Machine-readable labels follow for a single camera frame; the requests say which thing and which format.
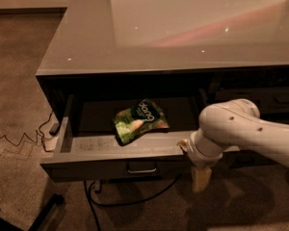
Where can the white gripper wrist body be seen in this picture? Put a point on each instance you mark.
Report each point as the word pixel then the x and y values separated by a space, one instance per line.
pixel 198 157

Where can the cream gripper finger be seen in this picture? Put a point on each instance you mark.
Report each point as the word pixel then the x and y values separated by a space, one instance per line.
pixel 200 178

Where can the grey drawer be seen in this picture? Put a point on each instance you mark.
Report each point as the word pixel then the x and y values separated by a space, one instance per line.
pixel 268 100
pixel 87 147

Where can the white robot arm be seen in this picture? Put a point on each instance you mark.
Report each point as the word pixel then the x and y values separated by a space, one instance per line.
pixel 233 123

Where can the grey drawer cabinet counter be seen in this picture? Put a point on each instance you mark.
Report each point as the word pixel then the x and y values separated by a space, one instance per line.
pixel 148 49

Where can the green snack bag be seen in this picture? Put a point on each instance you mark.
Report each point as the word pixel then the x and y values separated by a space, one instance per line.
pixel 141 118

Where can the black power adapter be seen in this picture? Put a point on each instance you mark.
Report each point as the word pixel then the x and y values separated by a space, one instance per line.
pixel 54 129

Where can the black metal stand leg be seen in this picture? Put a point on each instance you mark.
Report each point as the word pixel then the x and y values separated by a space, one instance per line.
pixel 26 204

